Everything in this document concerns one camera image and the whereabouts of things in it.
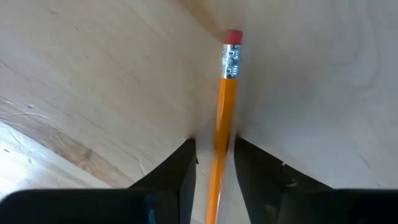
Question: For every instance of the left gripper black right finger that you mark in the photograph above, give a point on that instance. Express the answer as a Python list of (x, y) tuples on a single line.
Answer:
[(311, 208)]

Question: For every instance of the yellow wooden pencil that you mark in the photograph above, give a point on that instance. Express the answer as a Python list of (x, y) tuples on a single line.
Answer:
[(225, 109)]

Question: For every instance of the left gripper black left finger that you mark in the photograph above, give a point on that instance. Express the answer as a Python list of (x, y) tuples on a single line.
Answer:
[(93, 208)]

